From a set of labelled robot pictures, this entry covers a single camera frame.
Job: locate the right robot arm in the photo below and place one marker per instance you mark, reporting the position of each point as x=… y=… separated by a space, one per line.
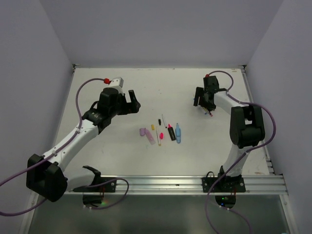
x=246 y=126

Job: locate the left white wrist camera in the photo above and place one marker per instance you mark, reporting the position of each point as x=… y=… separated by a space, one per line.
x=117 y=83

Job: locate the black pink highlighter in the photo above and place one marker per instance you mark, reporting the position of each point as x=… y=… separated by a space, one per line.
x=171 y=132

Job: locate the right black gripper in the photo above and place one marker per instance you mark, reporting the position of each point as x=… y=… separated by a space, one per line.
x=200 y=91

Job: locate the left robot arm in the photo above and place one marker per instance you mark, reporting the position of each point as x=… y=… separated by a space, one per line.
x=46 y=174

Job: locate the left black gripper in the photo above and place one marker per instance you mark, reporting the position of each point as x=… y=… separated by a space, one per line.
x=131 y=107

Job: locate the blue translucent highlighter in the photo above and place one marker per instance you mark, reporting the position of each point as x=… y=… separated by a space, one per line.
x=178 y=133

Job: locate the lilac highlighter body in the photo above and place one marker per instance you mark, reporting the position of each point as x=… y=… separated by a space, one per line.
x=149 y=136

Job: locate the aluminium rail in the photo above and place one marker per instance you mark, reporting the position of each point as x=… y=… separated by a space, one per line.
x=197 y=185

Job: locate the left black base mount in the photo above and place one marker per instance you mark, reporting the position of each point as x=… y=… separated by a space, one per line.
x=102 y=184

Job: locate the white yellow marker pen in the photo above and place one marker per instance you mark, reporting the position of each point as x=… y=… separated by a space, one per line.
x=158 y=137

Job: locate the lilac highlighter cap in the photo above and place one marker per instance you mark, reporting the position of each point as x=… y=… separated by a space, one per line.
x=142 y=131

